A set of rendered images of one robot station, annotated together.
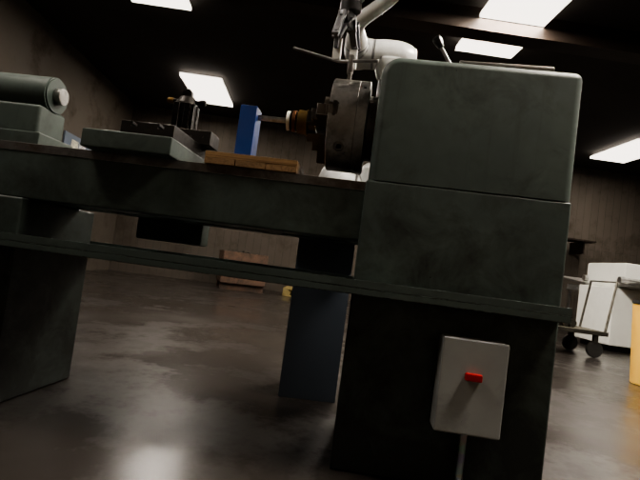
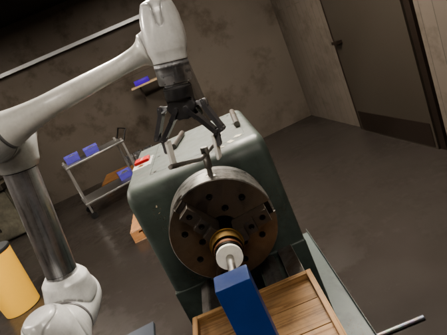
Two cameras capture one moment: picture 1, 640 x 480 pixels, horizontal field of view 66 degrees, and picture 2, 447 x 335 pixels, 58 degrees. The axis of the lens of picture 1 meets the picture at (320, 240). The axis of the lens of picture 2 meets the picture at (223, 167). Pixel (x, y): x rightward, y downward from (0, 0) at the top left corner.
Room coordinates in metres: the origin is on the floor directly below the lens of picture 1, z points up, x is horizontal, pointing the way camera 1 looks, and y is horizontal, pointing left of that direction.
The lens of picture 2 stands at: (1.70, 1.06, 1.57)
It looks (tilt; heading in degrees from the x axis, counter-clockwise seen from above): 17 degrees down; 266
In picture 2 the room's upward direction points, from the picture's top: 24 degrees counter-clockwise
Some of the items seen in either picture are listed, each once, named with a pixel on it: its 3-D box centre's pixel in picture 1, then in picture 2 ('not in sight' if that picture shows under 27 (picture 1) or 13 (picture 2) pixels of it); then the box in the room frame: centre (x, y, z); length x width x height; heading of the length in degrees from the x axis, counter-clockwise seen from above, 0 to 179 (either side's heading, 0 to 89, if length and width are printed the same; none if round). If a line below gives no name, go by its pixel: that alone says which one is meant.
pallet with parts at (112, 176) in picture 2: not in sight; (130, 166); (2.76, -6.04, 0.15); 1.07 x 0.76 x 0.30; 2
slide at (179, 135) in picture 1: (172, 146); not in sight; (1.77, 0.58, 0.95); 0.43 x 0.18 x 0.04; 174
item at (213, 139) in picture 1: (188, 138); not in sight; (1.83, 0.54, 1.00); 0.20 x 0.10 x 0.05; 84
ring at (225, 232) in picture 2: (303, 122); (227, 246); (1.71, 0.11, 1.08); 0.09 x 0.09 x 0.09; 84
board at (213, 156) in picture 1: (262, 172); (263, 334); (1.72, 0.23, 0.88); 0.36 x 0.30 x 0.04; 174
